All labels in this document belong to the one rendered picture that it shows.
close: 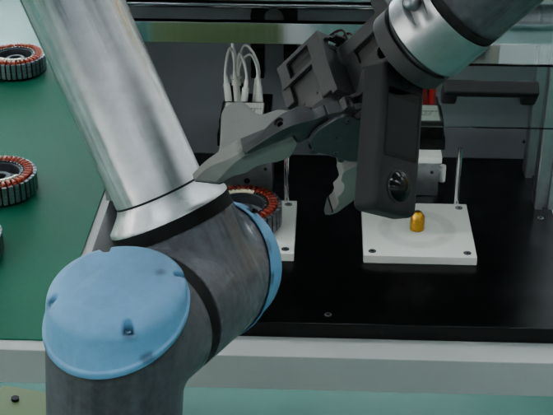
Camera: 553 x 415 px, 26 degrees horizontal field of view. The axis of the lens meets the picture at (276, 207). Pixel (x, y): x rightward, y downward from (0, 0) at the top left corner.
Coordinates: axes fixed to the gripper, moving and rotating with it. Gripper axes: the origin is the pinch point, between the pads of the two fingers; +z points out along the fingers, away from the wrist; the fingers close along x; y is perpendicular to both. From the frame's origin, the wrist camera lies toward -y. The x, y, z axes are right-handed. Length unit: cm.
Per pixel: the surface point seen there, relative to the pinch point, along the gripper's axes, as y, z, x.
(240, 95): 51, 35, -39
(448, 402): 36, 87, -136
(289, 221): 31, 36, -44
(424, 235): 23, 24, -56
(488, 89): 23.4, -2.6, -39.4
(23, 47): 99, 83, -39
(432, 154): 32, 17, -54
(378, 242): 23, 27, -50
